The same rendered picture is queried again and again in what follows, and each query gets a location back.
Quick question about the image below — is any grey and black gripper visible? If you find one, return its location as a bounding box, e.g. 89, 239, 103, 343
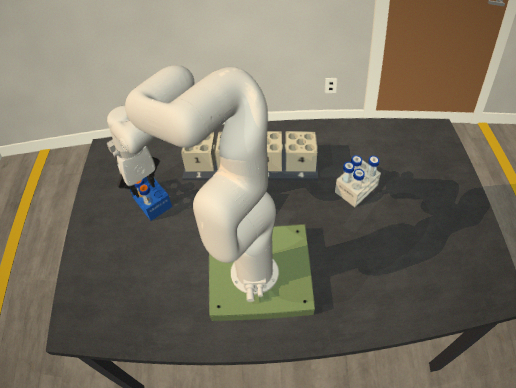
117, 145, 160, 198

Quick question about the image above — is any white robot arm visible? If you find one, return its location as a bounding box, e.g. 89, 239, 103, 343
107, 65, 279, 302

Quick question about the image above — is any cream bucket adapter with holes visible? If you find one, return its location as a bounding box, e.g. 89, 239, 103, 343
215, 132, 222, 169
267, 132, 283, 171
285, 132, 317, 172
181, 132, 216, 172

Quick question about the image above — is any cream tube rack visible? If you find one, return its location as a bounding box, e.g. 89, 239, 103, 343
335, 161, 381, 207

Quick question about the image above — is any blue tube rack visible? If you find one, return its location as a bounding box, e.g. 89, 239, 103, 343
130, 176, 172, 221

